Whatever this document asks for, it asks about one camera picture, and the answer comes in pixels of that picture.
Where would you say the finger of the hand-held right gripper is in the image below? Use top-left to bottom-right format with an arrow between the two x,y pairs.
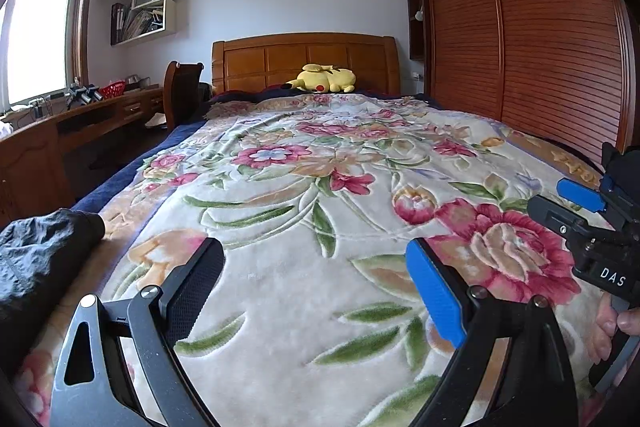
526,194 -> 588,238
556,178 -> 608,212

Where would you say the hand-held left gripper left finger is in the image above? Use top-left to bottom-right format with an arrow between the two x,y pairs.
50,237 -> 226,427

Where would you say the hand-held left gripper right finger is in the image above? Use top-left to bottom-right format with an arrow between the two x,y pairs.
405,237 -> 581,427

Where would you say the person's right hand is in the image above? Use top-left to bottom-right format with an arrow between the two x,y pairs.
595,294 -> 640,388

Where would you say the floral blanket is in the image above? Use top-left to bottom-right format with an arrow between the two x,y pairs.
15,93 -> 621,427

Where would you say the navy bed sheet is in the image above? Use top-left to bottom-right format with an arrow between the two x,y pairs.
72,92 -> 211,212

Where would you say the dark grey jacket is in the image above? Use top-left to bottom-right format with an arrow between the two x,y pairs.
0,208 -> 106,363

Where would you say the wooden louvred wardrobe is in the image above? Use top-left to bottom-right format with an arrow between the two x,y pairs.
399,0 -> 640,168

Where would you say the wooden chair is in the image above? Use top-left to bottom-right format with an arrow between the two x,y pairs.
164,61 -> 205,130

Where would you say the wooden desk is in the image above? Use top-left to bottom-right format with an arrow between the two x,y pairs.
0,84 -> 166,228

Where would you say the black grey gadget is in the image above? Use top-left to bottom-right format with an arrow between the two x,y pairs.
65,79 -> 103,108

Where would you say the wooden headboard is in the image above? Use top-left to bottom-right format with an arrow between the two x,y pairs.
211,33 -> 402,95

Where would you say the yellow plush toy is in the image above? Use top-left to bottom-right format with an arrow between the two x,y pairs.
280,63 -> 357,94

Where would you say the row of books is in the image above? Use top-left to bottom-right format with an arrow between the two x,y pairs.
111,3 -> 166,45

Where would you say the wood-framed window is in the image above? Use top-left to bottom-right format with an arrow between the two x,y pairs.
0,0 -> 108,108

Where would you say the white wall shelf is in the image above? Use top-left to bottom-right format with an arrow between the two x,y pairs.
110,0 -> 181,46

